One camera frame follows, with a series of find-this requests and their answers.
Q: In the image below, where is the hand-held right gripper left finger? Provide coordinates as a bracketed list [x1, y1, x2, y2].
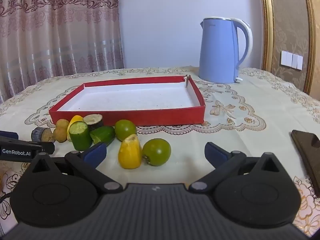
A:
[24, 141, 124, 194]

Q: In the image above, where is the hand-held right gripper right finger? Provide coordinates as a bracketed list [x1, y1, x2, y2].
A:
[189, 142, 288, 193]

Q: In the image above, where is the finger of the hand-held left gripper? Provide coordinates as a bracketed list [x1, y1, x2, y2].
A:
[0, 136, 55, 155]
[0, 131, 19, 140]

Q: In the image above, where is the dark eggplant piece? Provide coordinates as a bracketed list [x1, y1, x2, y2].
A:
[31, 127, 55, 143]

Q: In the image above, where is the dark green cucumber end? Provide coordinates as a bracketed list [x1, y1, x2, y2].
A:
[89, 126, 116, 147]

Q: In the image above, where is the cut cucumber piece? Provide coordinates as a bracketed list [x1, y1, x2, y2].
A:
[69, 121, 93, 151]

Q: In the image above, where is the longan with stem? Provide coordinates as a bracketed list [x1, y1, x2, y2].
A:
[55, 119, 70, 133]

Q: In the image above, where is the yellow pepper piece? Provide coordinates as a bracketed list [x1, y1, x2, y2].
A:
[67, 115, 84, 142]
[118, 134, 143, 169]

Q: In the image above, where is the eggplant piece with pale flesh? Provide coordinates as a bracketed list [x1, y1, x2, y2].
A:
[83, 114, 104, 132]

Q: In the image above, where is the green tomato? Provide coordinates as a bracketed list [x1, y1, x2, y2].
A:
[114, 119, 137, 142]
[142, 138, 172, 167]

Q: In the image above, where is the red cardboard box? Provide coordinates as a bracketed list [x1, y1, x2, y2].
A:
[49, 75, 206, 127]

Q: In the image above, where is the embroidered cream tablecloth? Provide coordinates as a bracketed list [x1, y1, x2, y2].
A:
[0, 66, 320, 238]

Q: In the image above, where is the black smartphone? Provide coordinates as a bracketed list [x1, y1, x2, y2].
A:
[291, 129, 320, 197]

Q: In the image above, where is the blue electric kettle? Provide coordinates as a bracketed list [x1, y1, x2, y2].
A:
[199, 17, 253, 84]

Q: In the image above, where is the patterned pink curtain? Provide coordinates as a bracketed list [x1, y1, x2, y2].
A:
[0, 0, 125, 103]

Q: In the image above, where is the white wall light switch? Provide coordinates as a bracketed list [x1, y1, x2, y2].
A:
[280, 50, 303, 70]

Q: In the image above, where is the gold wall moulding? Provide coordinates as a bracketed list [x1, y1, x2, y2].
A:
[259, 0, 275, 73]
[301, 0, 320, 95]

